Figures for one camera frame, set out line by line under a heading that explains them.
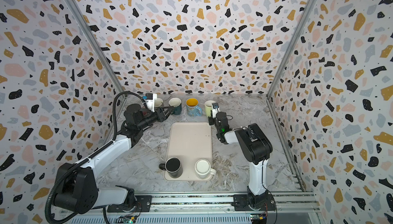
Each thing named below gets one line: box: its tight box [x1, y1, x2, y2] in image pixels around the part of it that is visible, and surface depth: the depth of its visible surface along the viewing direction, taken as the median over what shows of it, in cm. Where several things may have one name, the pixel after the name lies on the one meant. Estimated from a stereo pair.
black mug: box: [158, 156, 183, 179], surface depth 79 cm
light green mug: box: [204, 99, 216, 118], surface depth 103 cm
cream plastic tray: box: [163, 121, 213, 182], surface depth 97 cm
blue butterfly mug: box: [185, 97, 203, 118], surface depth 106 cm
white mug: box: [194, 158, 217, 179], surface depth 80 cm
